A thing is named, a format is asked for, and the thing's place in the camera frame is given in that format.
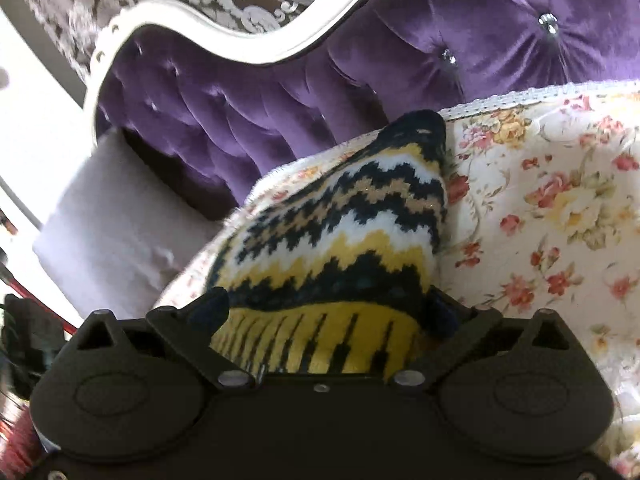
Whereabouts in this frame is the yellow black white knit sweater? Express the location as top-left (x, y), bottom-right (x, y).
top-left (207, 110), bottom-right (448, 377)

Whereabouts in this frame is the left hand in red glove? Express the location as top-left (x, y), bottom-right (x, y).
top-left (1, 393), bottom-right (44, 479)

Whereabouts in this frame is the red stick vacuum cleaner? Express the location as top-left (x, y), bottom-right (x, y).
top-left (1, 250), bottom-right (77, 336)

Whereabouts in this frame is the grey pillow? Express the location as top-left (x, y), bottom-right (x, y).
top-left (35, 130), bottom-right (235, 318)

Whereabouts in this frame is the floral bedspread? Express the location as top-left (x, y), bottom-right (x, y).
top-left (152, 79), bottom-right (640, 478)

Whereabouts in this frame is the purple tufted velvet headboard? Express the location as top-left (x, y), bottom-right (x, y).
top-left (88, 0), bottom-right (639, 205)

